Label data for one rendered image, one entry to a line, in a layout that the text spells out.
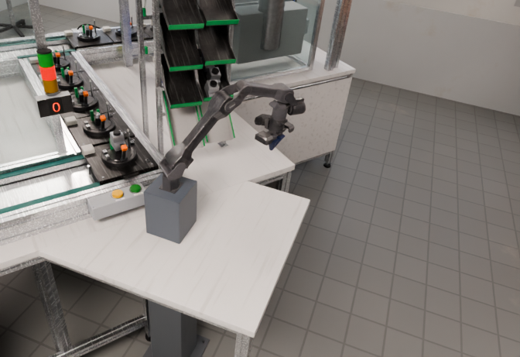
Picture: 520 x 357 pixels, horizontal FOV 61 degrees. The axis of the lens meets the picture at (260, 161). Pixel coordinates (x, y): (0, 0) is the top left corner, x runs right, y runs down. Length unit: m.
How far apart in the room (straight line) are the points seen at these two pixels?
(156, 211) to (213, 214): 0.27
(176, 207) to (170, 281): 0.25
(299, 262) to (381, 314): 0.56
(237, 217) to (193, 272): 0.32
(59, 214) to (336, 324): 1.56
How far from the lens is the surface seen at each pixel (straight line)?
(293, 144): 3.22
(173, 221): 1.62
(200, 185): 1.94
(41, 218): 1.77
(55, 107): 1.85
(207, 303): 1.52
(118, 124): 2.16
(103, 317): 2.59
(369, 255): 3.02
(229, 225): 1.76
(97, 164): 1.91
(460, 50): 5.20
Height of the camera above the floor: 2.08
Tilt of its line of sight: 35 degrees down
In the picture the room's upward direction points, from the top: 7 degrees clockwise
